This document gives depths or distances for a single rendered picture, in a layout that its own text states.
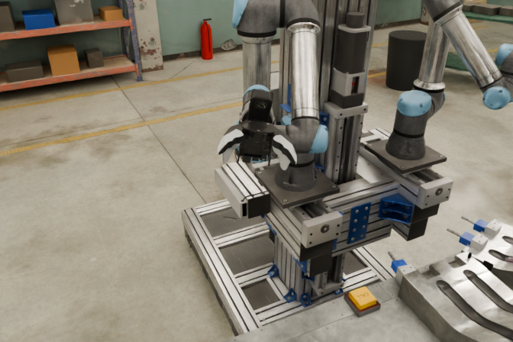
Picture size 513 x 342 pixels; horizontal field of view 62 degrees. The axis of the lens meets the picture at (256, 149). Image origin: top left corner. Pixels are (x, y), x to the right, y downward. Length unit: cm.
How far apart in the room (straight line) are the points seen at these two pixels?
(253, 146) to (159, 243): 203
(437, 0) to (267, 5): 60
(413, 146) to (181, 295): 151
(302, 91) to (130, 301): 176
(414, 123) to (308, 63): 63
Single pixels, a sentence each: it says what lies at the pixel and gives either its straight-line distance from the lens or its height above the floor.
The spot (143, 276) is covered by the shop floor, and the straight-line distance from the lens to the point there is 269.
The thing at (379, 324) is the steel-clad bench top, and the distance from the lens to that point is 141.
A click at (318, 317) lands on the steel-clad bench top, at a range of 139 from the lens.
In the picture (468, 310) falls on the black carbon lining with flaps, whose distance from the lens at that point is 143.
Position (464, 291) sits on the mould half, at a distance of 146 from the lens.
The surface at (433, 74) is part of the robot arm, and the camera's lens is 176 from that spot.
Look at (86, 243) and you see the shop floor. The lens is 302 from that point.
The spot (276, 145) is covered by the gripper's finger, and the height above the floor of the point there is 145.
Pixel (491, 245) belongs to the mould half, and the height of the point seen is 86.
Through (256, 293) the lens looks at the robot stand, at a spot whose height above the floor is 21.
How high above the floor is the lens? 186
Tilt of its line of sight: 29 degrees down
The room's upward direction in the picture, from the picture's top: straight up
